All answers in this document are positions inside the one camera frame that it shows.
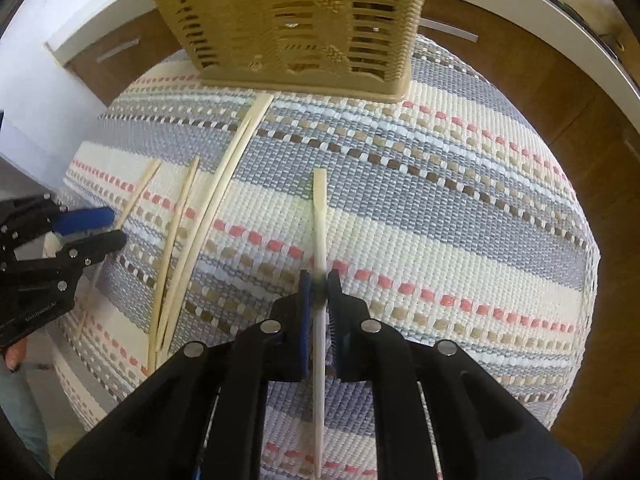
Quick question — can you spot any person's left hand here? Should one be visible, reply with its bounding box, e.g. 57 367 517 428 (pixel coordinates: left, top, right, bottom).
5 338 27 372

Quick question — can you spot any long metal cabinet handle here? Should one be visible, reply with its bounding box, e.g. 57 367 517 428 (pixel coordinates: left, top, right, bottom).
94 45 135 65

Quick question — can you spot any wooden chopstick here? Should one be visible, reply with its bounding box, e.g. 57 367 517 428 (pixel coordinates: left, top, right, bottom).
159 93 275 356
155 117 253 356
311 168 332 467
147 156 201 376
75 158 162 348

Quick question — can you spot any blue jeans leg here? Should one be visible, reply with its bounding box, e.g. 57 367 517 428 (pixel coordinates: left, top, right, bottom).
0 369 54 467

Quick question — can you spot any short metal cabinet handle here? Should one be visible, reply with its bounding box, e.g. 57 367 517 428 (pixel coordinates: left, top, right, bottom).
417 16 480 44

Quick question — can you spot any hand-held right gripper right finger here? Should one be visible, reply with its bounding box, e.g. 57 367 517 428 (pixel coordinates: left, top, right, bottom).
326 269 585 480

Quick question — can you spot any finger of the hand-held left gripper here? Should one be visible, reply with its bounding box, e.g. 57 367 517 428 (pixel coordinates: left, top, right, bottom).
0 193 117 262
14 229 127 294

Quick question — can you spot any striped woven tablecloth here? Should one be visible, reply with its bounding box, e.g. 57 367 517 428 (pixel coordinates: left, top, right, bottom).
52 35 601 480

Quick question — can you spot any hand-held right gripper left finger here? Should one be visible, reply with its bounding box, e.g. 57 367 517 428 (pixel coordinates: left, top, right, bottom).
54 269 315 480

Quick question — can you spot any white kitchen countertop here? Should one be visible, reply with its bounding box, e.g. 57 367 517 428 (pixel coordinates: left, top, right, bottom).
422 0 640 111

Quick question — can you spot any yellow plastic utensil basket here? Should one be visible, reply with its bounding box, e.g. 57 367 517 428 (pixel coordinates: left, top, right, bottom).
131 0 431 99

